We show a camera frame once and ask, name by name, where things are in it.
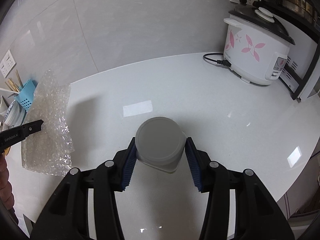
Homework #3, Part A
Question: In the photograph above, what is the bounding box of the clear bubble wrap sheet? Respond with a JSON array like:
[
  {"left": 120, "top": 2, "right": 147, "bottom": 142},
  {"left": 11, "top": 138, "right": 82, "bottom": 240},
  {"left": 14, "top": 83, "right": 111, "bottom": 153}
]
[{"left": 21, "top": 70, "right": 74, "bottom": 176}]

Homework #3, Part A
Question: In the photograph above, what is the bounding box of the wooden chopsticks bundle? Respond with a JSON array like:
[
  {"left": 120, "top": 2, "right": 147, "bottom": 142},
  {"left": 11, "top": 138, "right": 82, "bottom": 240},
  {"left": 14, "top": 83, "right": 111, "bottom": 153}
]
[{"left": 5, "top": 70, "right": 24, "bottom": 93}]

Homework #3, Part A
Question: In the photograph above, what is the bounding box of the blue utensil holder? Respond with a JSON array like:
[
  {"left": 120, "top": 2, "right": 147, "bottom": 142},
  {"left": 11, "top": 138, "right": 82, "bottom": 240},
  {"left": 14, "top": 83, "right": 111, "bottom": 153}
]
[{"left": 15, "top": 79, "right": 36, "bottom": 111}]

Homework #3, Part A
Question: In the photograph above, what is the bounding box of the person's left hand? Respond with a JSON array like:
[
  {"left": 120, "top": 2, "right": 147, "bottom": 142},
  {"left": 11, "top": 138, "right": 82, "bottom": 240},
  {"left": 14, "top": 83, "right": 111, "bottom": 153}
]
[{"left": 0, "top": 154, "right": 15, "bottom": 210}]

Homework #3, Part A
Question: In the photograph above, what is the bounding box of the white wall socket left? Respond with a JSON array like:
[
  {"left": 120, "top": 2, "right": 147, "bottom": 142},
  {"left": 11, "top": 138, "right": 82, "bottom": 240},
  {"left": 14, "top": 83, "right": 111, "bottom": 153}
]
[{"left": 0, "top": 50, "right": 16, "bottom": 78}]

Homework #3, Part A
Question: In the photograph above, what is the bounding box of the white floral rice cooker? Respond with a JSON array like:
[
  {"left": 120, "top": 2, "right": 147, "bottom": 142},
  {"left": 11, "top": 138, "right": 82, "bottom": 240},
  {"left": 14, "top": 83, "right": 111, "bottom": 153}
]
[{"left": 223, "top": 4, "right": 295, "bottom": 86}]

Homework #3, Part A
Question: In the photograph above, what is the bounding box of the black power cord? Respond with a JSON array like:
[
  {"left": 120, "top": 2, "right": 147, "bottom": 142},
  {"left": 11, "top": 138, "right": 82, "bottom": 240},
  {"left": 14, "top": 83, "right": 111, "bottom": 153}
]
[{"left": 202, "top": 52, "right": 232, "bottom": 68}]

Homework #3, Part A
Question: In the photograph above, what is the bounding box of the white pill bottle green label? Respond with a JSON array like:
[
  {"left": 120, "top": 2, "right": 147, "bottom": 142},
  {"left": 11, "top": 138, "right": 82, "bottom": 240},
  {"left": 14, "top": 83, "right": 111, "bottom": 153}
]
[{"left": 135, "top": 116, "right": 187, "bottom": 173}]

